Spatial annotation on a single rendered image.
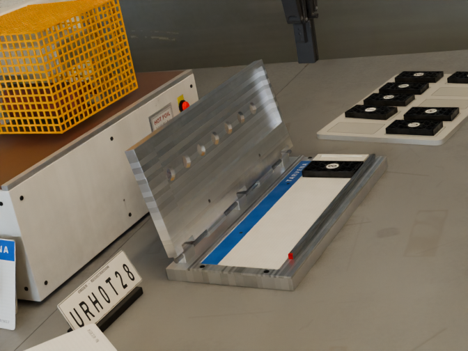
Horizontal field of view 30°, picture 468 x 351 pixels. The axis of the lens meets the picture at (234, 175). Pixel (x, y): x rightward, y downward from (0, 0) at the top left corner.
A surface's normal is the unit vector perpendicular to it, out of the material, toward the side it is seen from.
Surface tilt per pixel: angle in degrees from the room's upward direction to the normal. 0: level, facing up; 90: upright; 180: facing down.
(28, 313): 0
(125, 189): 90
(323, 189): 0
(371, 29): 90
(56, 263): 90
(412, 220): 0
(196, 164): 79
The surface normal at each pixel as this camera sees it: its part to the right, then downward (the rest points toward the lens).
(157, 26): -0.37, 0.40
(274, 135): 0.83, -0.16
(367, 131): -0.18, -0.92
